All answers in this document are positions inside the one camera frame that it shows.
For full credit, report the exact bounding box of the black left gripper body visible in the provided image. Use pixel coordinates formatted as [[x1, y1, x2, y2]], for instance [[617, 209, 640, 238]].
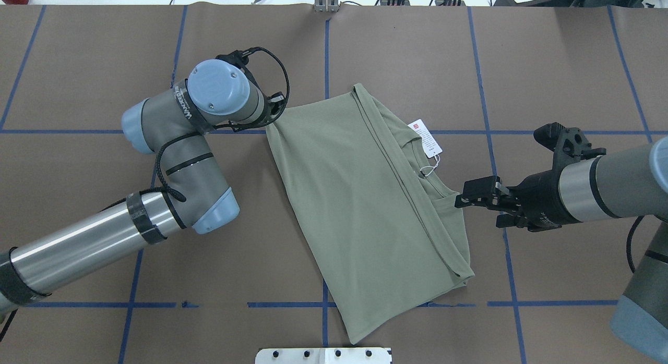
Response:
[[264, 92, 287, 126]]

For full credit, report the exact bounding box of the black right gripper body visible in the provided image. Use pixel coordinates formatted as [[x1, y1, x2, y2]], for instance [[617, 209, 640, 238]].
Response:
[[496, 171, 566, 233]]

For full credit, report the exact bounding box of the olive green long-sleeve shirt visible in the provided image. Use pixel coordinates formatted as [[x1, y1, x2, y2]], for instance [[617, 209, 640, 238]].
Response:
[[266, 83, 474, 345]]

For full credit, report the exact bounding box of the right robot arm grey silver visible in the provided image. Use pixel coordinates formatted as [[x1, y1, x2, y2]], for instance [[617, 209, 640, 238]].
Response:
[[454, 134, 666, 363]]

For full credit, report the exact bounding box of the left robot arm grey silver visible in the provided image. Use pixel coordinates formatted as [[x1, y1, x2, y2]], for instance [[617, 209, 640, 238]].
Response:
[[2, 56, 292, 314]]

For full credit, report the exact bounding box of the white clothing tag card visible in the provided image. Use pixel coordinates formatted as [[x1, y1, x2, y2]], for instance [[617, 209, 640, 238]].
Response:
[[407, 119, 443, 158]]

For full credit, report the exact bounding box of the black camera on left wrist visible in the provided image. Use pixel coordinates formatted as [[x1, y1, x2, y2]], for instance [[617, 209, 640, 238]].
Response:
[[215, 47, 259, 71]]

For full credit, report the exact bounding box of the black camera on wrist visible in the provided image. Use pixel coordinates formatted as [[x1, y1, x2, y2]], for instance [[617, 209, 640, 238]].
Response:
[[215, 47, 259, 71], [533, 122, 607, 171]]

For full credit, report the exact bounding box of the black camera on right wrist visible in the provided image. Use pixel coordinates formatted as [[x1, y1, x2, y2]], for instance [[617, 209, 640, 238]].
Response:
[[533, 122, 607, 171]]

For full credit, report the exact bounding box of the aluminium frame post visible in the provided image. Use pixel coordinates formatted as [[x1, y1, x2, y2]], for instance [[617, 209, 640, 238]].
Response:
[[314, 0, 340, 13]]

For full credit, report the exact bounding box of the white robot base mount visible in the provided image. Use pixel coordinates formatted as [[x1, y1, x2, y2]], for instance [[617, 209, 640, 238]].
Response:
[[254, 347, 393, 363]]

